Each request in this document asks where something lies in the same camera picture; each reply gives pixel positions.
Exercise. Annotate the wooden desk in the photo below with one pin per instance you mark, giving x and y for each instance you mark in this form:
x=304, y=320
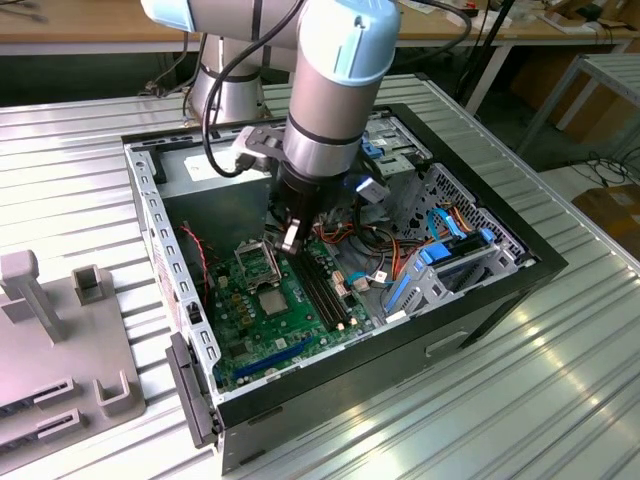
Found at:
x=75, y=25

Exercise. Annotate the black RAM slot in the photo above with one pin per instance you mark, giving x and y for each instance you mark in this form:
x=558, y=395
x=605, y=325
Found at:
x=311, y=290
x=326, y=290

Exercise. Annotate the grey metal disk bay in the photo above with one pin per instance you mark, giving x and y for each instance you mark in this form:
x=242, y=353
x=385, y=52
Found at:
x=422, y=300

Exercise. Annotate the grey parts rack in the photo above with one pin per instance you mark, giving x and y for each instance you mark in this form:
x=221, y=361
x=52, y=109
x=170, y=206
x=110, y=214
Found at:
x=75, y=350

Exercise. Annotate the hard disk in blue carrier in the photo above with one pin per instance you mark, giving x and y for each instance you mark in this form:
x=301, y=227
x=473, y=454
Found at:
x=434, y=254

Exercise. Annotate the metal slat side table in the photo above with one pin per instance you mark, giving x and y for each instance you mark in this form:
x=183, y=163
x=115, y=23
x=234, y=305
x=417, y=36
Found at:
x=615, y=65

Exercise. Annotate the black PC case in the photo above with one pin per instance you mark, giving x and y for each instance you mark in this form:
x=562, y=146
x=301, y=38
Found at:
x=350, y=380

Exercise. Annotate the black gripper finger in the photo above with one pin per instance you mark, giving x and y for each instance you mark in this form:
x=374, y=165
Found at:
x=291, y=239

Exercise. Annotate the brown cardboard box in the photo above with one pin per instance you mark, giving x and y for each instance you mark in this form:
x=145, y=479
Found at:
x=615, y=210
x=605, y=112

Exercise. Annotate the green motherboard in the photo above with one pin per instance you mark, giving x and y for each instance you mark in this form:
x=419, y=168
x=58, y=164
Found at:
x=300, y=320

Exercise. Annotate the silver CPU chip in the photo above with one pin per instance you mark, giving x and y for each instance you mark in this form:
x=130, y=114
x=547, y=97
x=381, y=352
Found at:
x=274, y=301

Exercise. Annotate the blue plastic rail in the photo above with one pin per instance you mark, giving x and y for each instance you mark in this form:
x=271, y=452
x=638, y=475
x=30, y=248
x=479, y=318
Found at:
x=397, y=295

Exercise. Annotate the blue drive latch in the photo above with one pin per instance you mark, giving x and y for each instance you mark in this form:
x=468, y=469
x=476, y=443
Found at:
x=372, y=150

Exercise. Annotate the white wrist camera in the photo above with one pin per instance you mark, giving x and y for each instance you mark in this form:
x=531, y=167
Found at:
x=372, y=189
x=245, y=150

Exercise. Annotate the grey power supply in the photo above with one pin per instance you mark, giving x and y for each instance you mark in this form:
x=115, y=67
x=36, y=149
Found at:
x=215, y=210

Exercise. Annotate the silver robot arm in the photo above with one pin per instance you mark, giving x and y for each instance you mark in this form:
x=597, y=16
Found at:
x=330, y=100

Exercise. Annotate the white box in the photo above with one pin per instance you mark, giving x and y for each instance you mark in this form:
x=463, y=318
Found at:
x=490, y=21

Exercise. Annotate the blue expansion slot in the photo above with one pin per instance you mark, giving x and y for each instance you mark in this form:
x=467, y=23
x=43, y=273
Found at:
x=275, y=358

